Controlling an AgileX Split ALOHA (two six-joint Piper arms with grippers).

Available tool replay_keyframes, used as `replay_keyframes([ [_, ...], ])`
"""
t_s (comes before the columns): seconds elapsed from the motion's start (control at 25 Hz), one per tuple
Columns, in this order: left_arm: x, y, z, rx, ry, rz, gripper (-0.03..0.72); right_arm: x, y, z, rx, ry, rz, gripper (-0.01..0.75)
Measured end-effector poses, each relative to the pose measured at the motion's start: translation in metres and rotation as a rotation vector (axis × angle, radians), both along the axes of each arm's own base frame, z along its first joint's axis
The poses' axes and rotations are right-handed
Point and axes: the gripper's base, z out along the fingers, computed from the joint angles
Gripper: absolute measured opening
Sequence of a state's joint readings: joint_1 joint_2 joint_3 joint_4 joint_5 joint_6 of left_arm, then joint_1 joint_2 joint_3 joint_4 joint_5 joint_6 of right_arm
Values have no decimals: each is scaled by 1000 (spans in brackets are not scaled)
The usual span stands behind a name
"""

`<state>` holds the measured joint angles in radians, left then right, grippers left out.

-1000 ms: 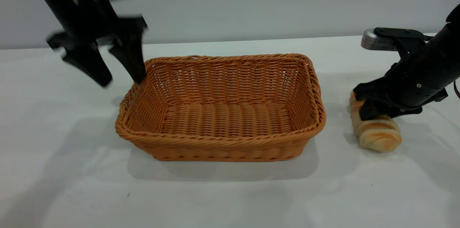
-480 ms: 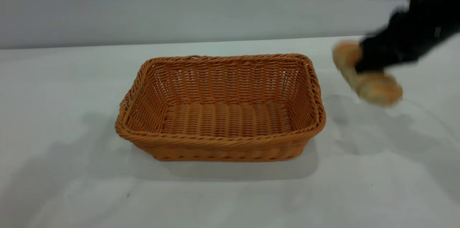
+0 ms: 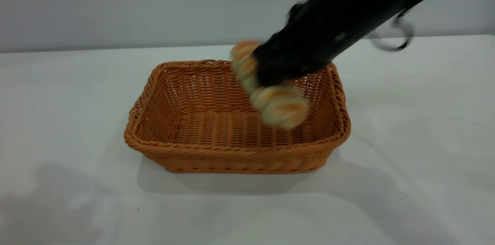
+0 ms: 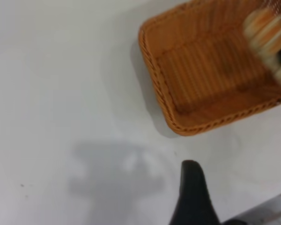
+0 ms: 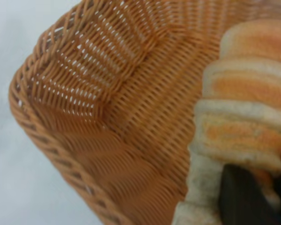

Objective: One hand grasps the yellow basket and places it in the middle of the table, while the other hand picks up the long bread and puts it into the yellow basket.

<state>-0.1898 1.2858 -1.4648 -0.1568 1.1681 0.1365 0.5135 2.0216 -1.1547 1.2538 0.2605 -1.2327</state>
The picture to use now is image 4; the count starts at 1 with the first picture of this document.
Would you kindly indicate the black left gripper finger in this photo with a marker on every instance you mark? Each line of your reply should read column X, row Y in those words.
column 193, row 199

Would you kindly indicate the orange woven wicker basket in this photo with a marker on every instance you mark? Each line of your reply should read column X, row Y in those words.
column 201, row 77

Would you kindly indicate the cream orange striped object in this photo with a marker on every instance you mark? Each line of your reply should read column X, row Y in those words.
column 264, row 30

